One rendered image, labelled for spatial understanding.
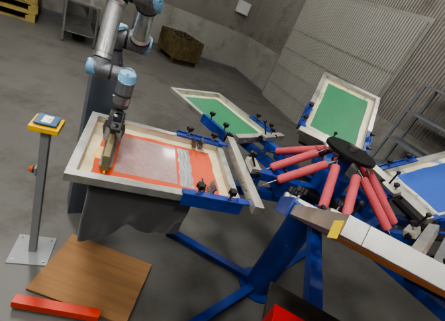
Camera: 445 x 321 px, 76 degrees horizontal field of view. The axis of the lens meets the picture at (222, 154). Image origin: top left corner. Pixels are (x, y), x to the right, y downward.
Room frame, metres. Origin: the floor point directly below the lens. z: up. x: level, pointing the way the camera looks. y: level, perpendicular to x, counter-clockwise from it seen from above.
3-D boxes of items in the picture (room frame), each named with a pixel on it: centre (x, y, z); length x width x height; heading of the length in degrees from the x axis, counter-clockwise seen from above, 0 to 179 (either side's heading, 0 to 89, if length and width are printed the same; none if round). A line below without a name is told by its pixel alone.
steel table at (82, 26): (5.86, 3.86, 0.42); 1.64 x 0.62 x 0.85; 36
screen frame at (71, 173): (1.27, 0.28, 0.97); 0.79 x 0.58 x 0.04; 113
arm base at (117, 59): (1.66, 0.86, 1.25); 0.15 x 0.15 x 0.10
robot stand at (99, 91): (1.66, 0.86, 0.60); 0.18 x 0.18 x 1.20; 36
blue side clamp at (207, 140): (1.62, 0.17, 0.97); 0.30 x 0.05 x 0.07; 113
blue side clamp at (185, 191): (1.11, -0.05, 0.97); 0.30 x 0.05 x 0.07; 113
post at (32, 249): (1.16, 0.85, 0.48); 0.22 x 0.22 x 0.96; 23
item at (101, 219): (1.06, 0.25, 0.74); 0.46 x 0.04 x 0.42; 113
